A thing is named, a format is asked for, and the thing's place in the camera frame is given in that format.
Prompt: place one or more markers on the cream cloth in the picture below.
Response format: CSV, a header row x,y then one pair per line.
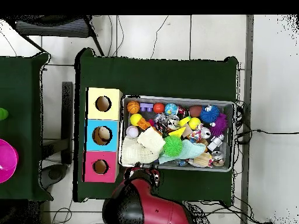
x,y
144,149

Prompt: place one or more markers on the mint green cloth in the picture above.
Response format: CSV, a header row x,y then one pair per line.
x,y
191,150

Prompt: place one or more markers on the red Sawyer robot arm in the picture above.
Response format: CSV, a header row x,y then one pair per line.
x,y
158,210

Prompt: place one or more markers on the wooden box with three holes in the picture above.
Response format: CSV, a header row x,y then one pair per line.
x,y
114,130

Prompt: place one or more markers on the silver mesh bin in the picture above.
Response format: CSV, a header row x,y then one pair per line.
x,y
227,107

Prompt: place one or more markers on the yellow ball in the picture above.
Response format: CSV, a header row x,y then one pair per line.
x,y
135,119

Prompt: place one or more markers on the small orange ball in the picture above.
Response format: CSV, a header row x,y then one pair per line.
x,y
159,107

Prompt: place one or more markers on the white toy baseball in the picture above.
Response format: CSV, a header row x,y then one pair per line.
x,y
132,131

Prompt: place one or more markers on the orange toy basketball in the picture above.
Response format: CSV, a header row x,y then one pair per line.
x,y
133,107

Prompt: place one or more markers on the blue globe ball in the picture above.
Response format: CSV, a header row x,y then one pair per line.
x,y
171,109

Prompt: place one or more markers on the green spiky ball with eyes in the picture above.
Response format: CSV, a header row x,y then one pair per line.
x,y
172,145

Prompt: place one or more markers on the blue spiky ball with eye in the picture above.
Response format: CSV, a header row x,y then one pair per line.
x,y
209,113

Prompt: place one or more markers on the purple spiky ball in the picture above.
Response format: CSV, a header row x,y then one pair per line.
x,y
219,124

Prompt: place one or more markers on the dark grey floor base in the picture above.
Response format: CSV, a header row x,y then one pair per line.
x,y
55,173

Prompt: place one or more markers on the dark green side table cloth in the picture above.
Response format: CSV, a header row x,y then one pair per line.
x,y
21,93

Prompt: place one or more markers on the black chair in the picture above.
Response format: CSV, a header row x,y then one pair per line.
x,y
51,28

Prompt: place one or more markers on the small green toy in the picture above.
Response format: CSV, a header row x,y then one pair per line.
x,y
3,114

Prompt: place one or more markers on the magenta bowl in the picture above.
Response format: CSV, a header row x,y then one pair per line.
x,y
7,161

